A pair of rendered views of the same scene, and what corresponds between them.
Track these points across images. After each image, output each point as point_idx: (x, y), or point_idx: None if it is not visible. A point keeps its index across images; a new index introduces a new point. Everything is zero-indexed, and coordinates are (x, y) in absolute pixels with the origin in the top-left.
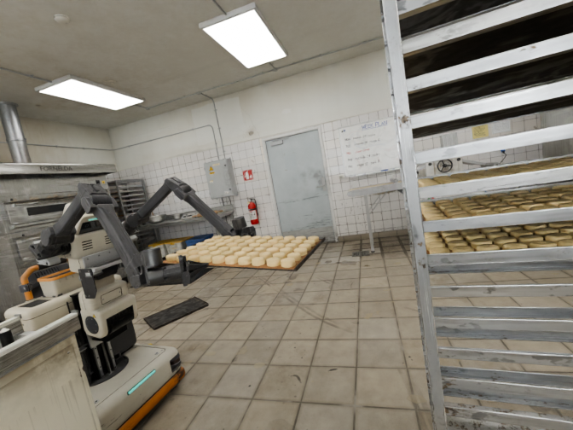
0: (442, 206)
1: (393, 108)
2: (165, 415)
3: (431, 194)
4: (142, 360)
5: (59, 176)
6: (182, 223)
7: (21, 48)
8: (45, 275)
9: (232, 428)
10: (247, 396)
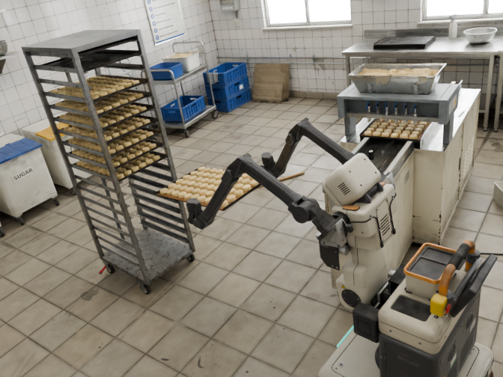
0: (126, 154)
1: (96, 111)
2: None
3: (156, 132)
4: (355, 357)
5: None
6: None
7: None
8: (475, 272)
9: (270, 335)
10: (251, 360)
